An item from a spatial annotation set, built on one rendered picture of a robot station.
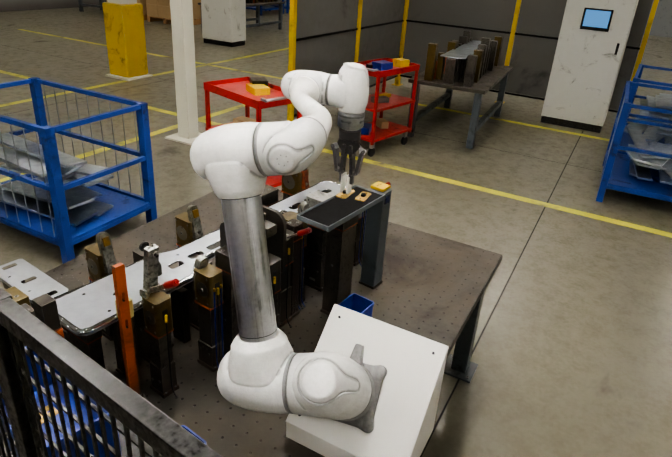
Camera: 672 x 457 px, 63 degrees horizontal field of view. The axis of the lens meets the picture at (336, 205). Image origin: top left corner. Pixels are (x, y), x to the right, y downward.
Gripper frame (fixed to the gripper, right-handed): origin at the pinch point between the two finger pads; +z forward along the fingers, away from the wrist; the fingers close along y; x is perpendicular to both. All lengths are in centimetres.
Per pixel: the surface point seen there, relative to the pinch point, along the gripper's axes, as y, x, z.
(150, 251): -28, -66, 5
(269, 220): -17.7, -22.0, 10.6
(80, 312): -47, -77, 26
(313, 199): -17.9, 10.0, 14.8
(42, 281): -70, -72, 26
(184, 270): -37, -44, 26
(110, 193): -250, 112, 107
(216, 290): -20, -49, 24
